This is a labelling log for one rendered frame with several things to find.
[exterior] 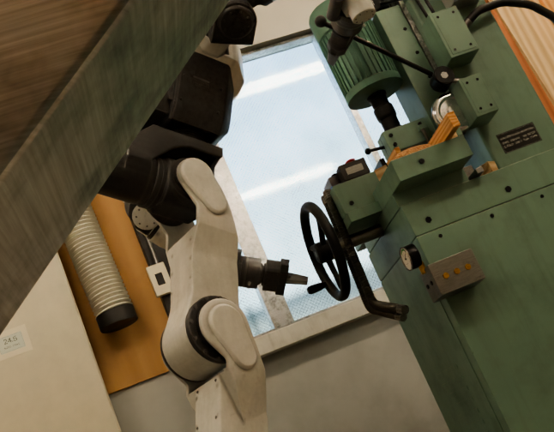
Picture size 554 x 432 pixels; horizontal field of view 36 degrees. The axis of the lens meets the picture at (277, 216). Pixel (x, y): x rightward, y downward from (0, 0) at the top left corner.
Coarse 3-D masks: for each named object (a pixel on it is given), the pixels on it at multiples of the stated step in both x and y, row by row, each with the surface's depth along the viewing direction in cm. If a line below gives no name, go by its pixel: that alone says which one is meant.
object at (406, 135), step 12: (420, 120) 247; (384, 132) 245; (396, 132) 245; (408, 132) 246; (420, 132) 246; (384, 144) 246; (396, 144) 244; (408, 144) 244; (420, 144) 247; (384, 156) 249
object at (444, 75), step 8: (320, 16) 242; (320, 24) 242; (328, 24) 242; (360, 40) 242; (376, 48) 241; (392, 56) 241; (408, 64) 241; (416, 64) 241; (424, 72) 240; (432, 72) 240; (440, 72) 238; (448, 72) 239; (432, 80) 239; (440, 80) 237; (448, 80) 238; (456, 80) 240; (432, 88) 242; (440, 88) 240; (448, 88) 241
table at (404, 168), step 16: (448, 144) 217; (464, 144) 217; (400, 160) 214; (416, 160) 215; (432, 160) 215; (448, 160) 215; (464, 160) 219; (384, 176) 221; (400, 176) 213; (416, 176) 214; (432, 176) 220; (384, 192) 226; (368, 208) 232; (352, 224) 233; (368, 224) 240
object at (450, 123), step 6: (450, 114) 211; (444, 120) 213; (450, 120) 210; (456, 120) 210; (438, 126) 217; (444, 126) 214; (450, 126) 211; (456, 126) 210; (438, 132) 219; (444, 132) 215; (450, 132) 212; (432, 138) 223; (438, 138) 220; (444, 138) 216; (450, 138) 217; (432, 144) 225
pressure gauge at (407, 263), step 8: (400, 248) 209; (408, 248) 207; (416, 248) 207; (400, 256) 211; (408, 256) 206; (416, 256) 206; (408, 264) 209; (416, 264) 207; (424, 264) 208; (424, 272) 207
